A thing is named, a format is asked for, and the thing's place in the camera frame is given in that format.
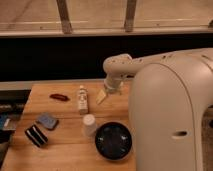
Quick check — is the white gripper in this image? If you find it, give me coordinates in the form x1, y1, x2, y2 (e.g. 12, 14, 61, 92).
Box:
96, 79, 122, 104

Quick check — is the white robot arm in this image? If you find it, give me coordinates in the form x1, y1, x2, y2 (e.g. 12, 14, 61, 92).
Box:
103, 48, 213, 171

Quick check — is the black striped eraser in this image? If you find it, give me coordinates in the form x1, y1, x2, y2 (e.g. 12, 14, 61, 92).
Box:
25, 124, 48, 148

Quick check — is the white bottle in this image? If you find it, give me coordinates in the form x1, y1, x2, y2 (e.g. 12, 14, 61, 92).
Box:
77, 85, 89, 114

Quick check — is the black bowl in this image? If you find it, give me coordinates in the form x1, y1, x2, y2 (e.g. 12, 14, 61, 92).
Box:
95, 122, 132, 160

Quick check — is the blue grey sponge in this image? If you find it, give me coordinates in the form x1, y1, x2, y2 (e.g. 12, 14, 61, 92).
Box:
36, 113, 58, 130

